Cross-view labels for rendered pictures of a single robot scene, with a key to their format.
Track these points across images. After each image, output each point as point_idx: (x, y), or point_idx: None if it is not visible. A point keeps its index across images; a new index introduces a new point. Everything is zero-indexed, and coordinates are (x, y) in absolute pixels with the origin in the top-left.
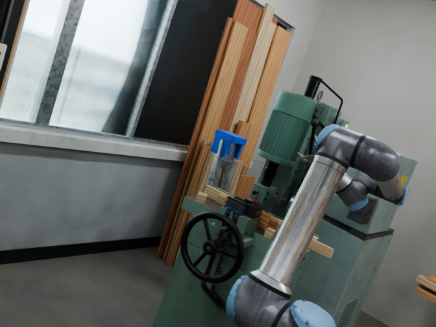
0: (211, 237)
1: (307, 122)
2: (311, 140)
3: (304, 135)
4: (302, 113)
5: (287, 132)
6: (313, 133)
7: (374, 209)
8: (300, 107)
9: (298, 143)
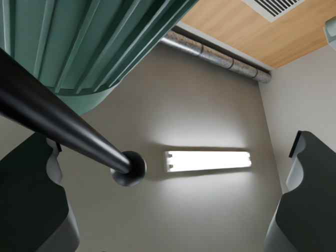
0: None
1: (58, 90)
2: (106, 148)
3: (11, 31)
4: (102, 95)
5: (168, 32)
6: (119, 164)
7: None
8: (105, 96)
9: (97, 5)
